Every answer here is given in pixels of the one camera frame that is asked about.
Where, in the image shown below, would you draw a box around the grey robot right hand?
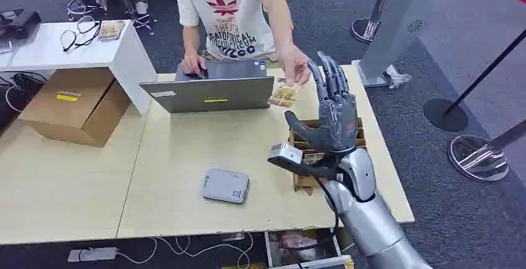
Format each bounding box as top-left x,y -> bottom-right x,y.
284,51 -> 360,157

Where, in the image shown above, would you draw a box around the yellow printed card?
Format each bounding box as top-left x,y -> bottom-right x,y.
267,79 -> 304,108

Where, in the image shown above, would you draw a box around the wooden card box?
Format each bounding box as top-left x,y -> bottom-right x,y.
287,117 -> 368,196

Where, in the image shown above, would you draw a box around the person's left hand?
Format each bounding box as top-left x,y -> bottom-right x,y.
282,45 -> 312,86

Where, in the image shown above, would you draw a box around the person's hand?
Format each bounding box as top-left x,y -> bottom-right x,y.
180,51 -> 208,77
282,45 -> 312,86

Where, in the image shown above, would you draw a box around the dark round stanchion base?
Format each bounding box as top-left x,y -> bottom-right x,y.
350,17 -> 381,45

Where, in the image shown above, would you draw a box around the black stanchion base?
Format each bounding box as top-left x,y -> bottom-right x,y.
422,97 -> 470,133

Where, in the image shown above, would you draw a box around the grey metal pillar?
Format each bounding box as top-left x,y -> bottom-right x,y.
355,0 -> 437,89

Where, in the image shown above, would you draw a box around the grey laptop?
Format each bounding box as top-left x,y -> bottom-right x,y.
138,60 -> 275,115

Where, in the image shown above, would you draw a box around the grey card reader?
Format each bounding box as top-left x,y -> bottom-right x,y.
200,168 -> 251,206

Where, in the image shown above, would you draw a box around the white open drawer box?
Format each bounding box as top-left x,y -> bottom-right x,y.
264,228 -> 355,269

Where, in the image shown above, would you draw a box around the chrome stanchion base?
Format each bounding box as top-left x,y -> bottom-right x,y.
447,134 -> 510,183

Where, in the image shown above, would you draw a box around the person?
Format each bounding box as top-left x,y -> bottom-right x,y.
170,0 -> 312,86

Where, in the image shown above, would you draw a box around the black stanchion pole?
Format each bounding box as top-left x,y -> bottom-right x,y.
443,28 -> 526,116

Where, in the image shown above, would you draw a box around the person's right hand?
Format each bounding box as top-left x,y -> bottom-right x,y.
180,51 -> 208,77

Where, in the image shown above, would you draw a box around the chrome stanchion pole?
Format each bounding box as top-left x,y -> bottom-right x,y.
472,119 -> 526,159

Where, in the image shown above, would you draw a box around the stack of cards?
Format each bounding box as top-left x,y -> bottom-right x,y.
98,20 -> 126,42

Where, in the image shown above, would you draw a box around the white side table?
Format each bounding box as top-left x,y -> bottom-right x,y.
0,19 -> 158,117

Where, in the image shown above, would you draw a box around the brown cardboard box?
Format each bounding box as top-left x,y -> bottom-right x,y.
18,67 -> 133,148

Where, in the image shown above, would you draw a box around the black-framed glasses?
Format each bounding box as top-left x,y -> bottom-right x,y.
60,15 -> 103,53

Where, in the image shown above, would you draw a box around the white power strip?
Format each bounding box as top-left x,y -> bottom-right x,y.
67,247 -> 119,263

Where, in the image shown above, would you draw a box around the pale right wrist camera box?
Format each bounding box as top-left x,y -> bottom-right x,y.
267,143 -> 305,169

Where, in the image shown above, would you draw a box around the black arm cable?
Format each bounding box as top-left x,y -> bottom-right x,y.
311,175 -> 342,244

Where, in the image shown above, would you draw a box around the white cable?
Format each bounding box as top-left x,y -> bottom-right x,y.
117,231 -> 255,269

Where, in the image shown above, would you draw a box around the black cable bundle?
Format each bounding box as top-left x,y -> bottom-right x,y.
0,71 -> 48,114

